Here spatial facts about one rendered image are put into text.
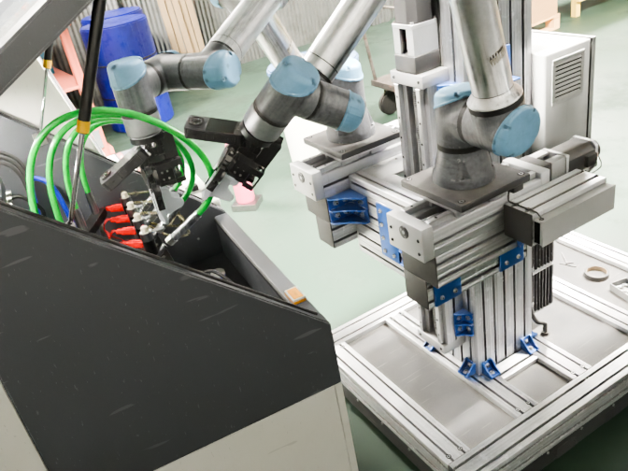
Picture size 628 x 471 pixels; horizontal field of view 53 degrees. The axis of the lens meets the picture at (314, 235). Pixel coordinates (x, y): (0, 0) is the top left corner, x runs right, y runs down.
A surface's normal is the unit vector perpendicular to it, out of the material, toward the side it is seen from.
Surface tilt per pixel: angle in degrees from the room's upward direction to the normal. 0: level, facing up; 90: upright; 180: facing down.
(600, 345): 0
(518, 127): 97
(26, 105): 90
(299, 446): 90
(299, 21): 90
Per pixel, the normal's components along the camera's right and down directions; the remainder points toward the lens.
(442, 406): -0.16, -0.87
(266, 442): 0.44, 0.37
